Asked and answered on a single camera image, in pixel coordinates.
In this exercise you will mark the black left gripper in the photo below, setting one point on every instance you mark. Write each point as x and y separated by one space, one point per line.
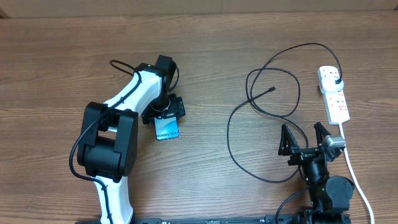
176 106

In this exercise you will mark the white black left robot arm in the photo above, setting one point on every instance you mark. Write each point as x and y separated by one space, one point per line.
105 151

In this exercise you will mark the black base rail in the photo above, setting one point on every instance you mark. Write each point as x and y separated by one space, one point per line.
268 219

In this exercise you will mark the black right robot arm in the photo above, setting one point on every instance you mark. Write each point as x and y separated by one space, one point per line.
329 195

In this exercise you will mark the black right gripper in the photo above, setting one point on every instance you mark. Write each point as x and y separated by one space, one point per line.
288 147

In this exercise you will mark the Samsung Galaxy smartphone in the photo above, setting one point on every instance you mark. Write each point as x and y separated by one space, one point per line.
166 128

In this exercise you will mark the white charger adapter plug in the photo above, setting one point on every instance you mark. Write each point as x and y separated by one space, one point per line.
330 85

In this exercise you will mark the white power extension strip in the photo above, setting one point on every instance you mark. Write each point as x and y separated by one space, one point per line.
335 103

